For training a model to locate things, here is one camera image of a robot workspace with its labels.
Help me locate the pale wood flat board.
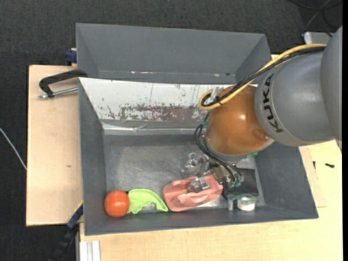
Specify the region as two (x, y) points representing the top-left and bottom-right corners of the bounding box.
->
(25, 64), (84, 227)

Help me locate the grey metal bin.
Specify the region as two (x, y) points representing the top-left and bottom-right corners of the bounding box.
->
(75, 22), (319, 237)

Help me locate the white tape roll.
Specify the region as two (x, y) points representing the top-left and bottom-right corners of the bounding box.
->
(227, 193), (258, 212)

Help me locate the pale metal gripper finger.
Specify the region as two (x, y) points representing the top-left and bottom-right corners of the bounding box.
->
(182, 151), (210, 177)
(187, 176), (210, 194)

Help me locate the dark flat block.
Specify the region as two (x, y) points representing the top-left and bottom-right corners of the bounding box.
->
(222, 167), (259, 198)

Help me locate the orange ball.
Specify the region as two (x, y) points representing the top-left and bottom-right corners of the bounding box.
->
(103, 190), (131, 218)

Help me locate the lime green curved dish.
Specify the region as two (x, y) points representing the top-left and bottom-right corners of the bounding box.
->
(127, 188), (169, 215)

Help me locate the pink cloth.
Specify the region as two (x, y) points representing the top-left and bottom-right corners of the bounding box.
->
(162, 175), (223, 213)

